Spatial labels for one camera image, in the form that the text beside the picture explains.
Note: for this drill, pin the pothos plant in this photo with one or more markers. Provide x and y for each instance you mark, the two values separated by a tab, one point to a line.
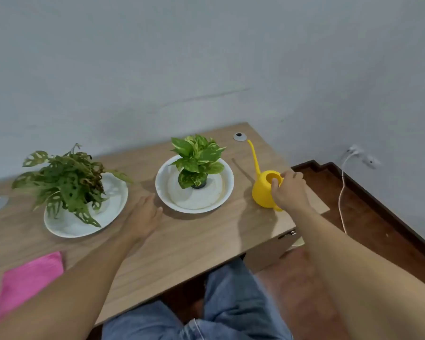
194	155

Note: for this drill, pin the person's left forearm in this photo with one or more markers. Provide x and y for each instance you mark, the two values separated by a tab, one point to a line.
74	290

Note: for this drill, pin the yellow watering can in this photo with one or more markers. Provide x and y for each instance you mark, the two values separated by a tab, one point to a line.
262	194

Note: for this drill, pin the metal drawer lock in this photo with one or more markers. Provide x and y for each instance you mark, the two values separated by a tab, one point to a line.
287	234

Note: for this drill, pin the person's right forearm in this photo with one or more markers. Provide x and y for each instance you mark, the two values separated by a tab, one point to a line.
357	279

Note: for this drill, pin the person's right hand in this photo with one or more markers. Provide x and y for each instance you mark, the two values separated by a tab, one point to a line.
290	191

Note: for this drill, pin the wooden table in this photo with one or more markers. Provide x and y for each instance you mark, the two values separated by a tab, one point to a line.
198	240

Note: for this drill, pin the white plug in wall socket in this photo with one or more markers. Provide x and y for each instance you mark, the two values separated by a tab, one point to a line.
355	150

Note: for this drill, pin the deep white bowl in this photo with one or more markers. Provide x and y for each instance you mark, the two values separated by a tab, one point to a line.
198	203

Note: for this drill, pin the pink microfiber cloth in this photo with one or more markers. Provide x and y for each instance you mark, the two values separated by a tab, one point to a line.
28	279

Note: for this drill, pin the person's left hand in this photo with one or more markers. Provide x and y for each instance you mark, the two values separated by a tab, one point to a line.
141	219

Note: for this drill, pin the blue jeans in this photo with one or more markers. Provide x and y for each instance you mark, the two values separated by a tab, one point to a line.
233	300

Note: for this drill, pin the monstera plant with holed leaves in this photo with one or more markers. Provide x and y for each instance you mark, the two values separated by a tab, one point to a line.
67	180

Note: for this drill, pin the shallow white plate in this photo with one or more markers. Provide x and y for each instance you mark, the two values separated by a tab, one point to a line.
108	208

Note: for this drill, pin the white wall socket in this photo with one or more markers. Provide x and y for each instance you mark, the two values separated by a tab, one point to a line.
371	162

